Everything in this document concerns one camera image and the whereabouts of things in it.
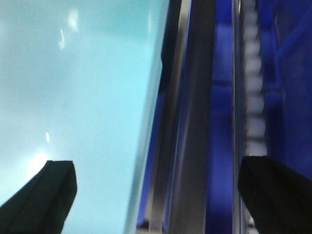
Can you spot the steel centre divider rail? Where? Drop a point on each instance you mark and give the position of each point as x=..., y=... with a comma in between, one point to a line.
x=177, y=198

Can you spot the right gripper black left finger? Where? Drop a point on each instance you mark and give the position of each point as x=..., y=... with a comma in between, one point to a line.
x=42, y=205

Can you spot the dark blue bin lower right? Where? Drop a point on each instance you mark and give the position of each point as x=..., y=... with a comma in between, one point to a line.
x=286, y=31

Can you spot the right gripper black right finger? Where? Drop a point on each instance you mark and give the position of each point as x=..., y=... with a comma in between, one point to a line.
x=278, y=198

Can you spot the light cyan plastic bin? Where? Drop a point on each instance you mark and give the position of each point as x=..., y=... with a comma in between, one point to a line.
x=79, y=81

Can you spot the white roller track right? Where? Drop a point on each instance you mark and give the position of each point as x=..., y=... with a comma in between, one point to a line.
x=255, y=124

